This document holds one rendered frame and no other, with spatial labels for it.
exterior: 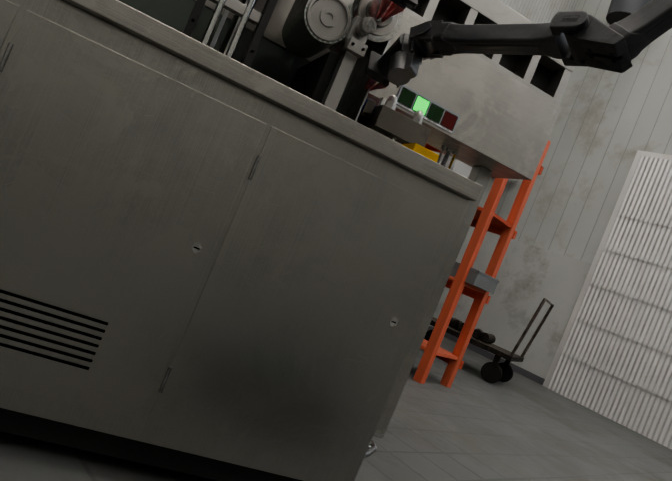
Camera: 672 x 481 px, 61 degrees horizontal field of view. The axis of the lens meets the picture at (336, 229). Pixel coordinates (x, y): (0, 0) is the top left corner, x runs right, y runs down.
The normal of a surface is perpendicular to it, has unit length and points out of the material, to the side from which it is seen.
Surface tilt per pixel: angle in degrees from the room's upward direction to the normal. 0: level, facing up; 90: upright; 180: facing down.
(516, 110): 90
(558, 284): 90
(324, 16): 90
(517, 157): 90
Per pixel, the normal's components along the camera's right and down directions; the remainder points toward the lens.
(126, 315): 0.33, 0.11
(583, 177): -0.65, -0.29
